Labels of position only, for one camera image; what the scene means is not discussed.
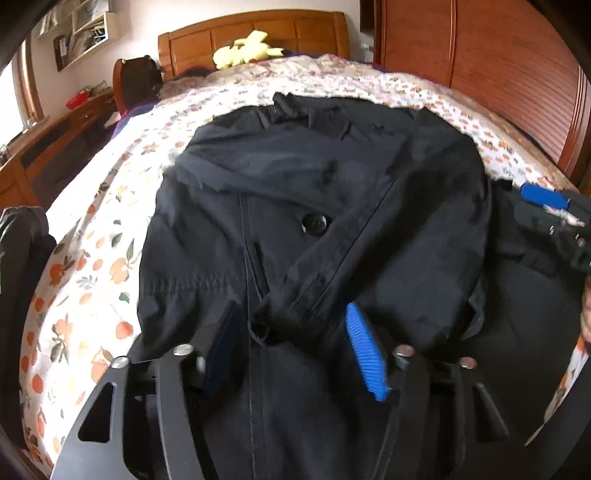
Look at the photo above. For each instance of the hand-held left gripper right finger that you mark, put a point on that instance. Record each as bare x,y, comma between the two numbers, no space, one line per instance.
367,355

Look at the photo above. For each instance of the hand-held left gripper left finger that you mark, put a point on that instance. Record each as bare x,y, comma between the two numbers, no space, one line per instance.
221,346

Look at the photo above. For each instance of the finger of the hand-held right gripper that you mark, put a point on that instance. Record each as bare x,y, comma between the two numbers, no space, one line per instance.
547,197

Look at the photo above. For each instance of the black coat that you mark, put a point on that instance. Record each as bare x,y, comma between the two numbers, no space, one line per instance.
323,184

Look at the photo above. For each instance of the folded dark clothes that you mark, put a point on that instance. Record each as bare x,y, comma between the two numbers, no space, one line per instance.
23,230

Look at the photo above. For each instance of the person's right hand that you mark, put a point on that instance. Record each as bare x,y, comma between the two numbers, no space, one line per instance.
587,314

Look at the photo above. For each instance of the wooden slatted wardrobe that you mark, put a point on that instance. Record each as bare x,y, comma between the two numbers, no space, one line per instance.
485,60

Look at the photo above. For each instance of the bed with floral quilt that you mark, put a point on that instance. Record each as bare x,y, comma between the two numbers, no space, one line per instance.
92,258

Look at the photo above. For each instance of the wooden desk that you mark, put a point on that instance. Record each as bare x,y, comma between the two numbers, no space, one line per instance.
14,180

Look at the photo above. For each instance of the wooden chair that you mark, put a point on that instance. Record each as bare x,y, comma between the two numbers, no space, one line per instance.
118,83

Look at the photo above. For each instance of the floral quilt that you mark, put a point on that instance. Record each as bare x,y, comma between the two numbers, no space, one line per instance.
295,64

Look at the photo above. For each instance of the yellow plush toy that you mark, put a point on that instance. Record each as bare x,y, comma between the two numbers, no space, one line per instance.
240,53

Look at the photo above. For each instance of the wooden headboard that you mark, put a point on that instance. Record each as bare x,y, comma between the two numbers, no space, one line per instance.
286,32

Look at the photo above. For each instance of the wooden framed window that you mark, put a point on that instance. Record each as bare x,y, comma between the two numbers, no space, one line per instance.
30,87

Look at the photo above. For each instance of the white wall shelf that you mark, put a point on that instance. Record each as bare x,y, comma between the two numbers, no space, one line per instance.
108,25

